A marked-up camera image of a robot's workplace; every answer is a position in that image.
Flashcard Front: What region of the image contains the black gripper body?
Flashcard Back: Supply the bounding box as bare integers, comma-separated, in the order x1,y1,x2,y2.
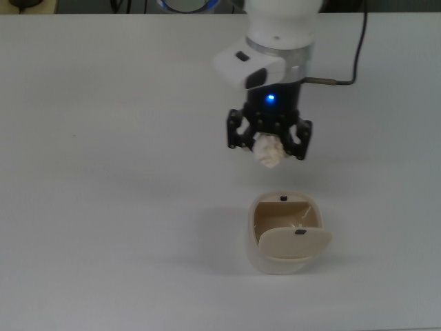
242,79,305,134

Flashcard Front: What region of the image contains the white paper trash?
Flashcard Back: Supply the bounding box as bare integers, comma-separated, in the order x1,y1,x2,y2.
252,132,287,170

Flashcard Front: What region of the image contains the small cream bin with lid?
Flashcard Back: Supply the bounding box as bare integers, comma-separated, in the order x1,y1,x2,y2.
247,189,335,276

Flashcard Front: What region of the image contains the black rounded object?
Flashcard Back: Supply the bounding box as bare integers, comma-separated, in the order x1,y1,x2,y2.
8,0,45,8

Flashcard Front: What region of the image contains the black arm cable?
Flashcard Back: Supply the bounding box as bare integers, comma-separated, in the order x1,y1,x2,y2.
302,11,369,86

